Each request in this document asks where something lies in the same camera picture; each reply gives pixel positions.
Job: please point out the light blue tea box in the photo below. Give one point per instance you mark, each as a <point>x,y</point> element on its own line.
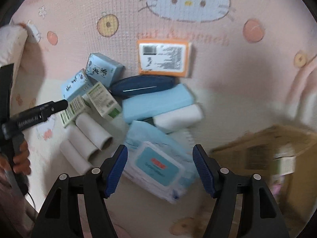
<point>103,69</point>
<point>78,85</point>

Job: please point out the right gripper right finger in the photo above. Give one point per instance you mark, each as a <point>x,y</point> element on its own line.
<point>207,168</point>

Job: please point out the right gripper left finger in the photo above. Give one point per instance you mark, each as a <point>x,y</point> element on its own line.
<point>112,169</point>

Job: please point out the person left hand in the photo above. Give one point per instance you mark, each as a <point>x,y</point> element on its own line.
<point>21,161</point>

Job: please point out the orange tissue pack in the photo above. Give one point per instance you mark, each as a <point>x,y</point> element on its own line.
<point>167,57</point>

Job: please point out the blue wet wipes pack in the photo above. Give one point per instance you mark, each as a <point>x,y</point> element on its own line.
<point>160,163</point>

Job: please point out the dark blue denim pouch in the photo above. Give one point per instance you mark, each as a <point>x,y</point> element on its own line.
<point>142,84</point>

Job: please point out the brown cardboard box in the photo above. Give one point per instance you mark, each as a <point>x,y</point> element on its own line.
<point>285,156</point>

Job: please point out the white green box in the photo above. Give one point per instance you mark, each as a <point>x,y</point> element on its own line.
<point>77,106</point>
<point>107,107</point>

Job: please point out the white paper roll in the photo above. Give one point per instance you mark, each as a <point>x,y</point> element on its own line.
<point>93,131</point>
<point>80,142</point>
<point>74,158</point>
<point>175,120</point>

